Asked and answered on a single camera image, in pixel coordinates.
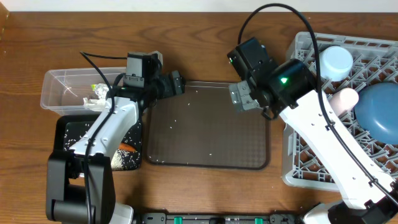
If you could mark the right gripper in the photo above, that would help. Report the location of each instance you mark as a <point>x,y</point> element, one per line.
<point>240,95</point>

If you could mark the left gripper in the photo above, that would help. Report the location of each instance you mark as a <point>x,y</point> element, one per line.
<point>170,90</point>

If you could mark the foil snack wrapper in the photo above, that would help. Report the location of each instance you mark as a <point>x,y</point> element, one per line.
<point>100,90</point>

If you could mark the white tissue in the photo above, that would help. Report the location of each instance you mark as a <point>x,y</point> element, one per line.
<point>96,105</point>

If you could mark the orange carrot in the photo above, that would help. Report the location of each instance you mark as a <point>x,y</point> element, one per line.
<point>126,147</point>

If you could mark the light blue bowl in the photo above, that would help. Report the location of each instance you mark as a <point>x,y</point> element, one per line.
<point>335,63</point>

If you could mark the white rice pile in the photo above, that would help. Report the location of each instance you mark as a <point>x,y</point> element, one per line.
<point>122,160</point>

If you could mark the white pink cup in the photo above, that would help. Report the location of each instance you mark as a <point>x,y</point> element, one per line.
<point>344,101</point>

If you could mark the dark blue plate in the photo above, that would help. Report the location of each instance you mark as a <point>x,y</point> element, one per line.
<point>376,111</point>

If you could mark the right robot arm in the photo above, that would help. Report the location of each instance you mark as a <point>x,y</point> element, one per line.
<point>369,195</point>

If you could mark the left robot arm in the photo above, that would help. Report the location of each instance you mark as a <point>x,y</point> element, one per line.
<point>80,184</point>

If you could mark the black waste tray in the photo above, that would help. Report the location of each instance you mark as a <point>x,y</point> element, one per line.
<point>61,124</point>

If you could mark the brown serving tray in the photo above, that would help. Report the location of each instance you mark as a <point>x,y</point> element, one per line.
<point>201,128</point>

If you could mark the clear plastic bin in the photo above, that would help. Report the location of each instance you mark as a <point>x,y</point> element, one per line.
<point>63,90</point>

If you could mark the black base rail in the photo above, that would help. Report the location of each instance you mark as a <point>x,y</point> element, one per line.
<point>163,218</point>

